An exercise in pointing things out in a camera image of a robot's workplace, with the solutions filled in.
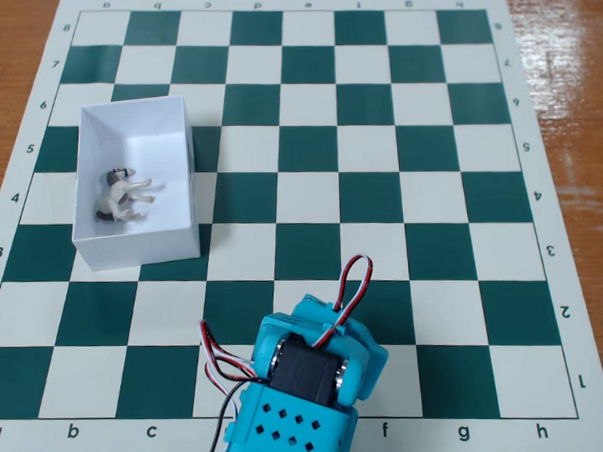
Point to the white and grey toy horse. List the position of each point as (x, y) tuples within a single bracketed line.
[(117, 194)]

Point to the turquoise robot arm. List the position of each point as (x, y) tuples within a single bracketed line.
[(295, 421)]

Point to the white open cardboard box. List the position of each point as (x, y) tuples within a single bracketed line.
[(132, 243)]

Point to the green and white chessboard mat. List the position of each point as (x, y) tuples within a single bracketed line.
[(370, 183)]

